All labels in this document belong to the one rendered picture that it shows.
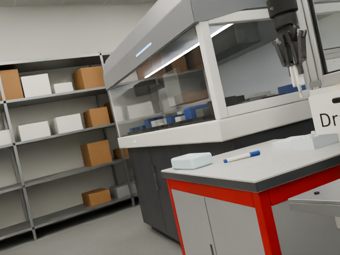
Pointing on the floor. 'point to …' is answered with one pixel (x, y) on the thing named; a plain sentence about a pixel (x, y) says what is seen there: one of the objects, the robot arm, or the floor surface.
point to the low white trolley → (255, 203)
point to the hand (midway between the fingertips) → (297, 75)
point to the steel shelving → (31, 65)
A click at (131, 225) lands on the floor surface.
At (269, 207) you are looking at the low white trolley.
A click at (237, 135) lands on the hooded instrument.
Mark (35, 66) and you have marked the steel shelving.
